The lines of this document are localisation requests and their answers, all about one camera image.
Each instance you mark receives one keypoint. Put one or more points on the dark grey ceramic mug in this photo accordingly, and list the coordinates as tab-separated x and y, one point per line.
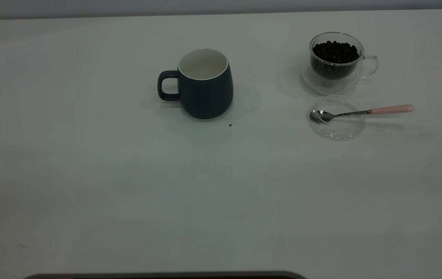
207	97

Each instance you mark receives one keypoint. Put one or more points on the clear glass round lid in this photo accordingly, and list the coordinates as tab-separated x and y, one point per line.
341	130

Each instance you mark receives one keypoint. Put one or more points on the dark coffee beans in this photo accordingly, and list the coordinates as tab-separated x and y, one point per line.
335	56

